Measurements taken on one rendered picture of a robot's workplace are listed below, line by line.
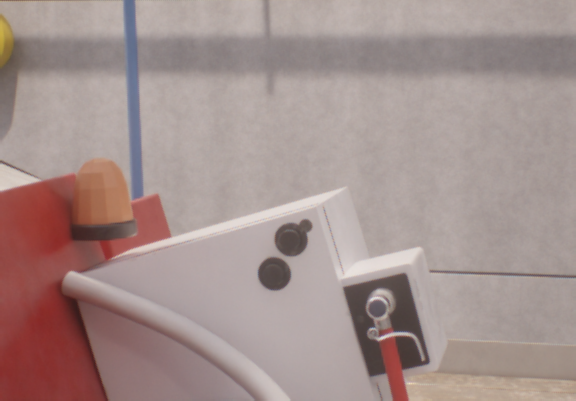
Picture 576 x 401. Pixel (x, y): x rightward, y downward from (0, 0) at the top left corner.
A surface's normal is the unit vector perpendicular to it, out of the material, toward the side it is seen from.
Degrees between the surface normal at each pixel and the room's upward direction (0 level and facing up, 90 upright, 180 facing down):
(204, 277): 90
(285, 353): 90
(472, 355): 90
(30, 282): 71
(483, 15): 90
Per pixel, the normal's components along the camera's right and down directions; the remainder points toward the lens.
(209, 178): -0.22, 0.11
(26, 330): 0.92, -0.31
